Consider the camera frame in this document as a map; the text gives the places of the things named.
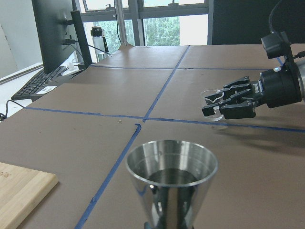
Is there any bamboo cutting board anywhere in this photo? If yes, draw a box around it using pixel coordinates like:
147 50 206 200
0 162 59 229

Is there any black keyboard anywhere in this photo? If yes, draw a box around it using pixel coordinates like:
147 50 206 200
11 66 67 101

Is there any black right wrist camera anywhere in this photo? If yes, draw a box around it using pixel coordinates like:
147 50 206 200
261 31 292 59

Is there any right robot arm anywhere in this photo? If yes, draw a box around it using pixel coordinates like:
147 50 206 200
202 61 305 119

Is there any aluminium frame post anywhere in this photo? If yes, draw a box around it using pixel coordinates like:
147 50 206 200
114 0 127 45

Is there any black computer monitor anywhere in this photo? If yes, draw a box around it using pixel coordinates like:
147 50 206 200
32 0 92 73

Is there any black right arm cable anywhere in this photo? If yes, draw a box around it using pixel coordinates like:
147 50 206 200
268 0 284 34

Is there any steel jigger cup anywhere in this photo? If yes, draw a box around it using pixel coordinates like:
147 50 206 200
126 140 219 229

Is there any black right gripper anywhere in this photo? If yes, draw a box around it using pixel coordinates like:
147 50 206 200
203 61 302 119

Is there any clear water bottle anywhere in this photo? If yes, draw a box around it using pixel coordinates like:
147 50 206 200
91 26 109 61

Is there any small glass measuring cup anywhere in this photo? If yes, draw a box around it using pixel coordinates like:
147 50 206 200
201 89 224 122

